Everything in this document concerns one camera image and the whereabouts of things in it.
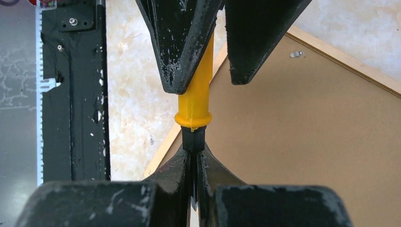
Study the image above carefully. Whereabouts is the orange handled screwdriver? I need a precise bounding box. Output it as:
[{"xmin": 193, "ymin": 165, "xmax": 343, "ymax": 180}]
[{"xmin": 174, "ymin": 35, "xmax": 214, "ymax": 210}]

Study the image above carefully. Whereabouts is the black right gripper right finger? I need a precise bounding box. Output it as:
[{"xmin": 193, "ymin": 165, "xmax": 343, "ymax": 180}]
[{"xmin": 197, "ymin": 147, "xmax": 352, "ymax": 227}]

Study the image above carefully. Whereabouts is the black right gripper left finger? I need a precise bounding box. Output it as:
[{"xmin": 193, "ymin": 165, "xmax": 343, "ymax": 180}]
[{"xmin": 16, "ymin": 148, "xmax": 191, "ymax": 227}]

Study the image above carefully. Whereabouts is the wooden picture frame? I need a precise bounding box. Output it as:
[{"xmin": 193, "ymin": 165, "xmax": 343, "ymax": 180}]
[{"xmin": 142, "ymin": 25, "xmax": 401, "ymax": 227}]

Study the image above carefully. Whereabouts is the aluminium front rail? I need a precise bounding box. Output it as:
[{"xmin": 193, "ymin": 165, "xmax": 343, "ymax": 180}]
[{"xmin": 0, "ymin": 0, "xmax": 38, "ymax": 227}]

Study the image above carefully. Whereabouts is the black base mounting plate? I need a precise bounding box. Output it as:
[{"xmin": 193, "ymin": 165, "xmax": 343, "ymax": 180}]
[{"xmin": 36, "ymin": 0, "xmax": 111, "ymax": 183}]

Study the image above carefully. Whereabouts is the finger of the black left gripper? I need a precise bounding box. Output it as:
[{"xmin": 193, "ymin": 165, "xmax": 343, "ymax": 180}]
[
  {"xmin": 225, "ymin": 0, "xmax": 311, "ymax": 85},
  {"xmin": 136, "ymin": 0, "xmax": 224, "ymax": 95}
]

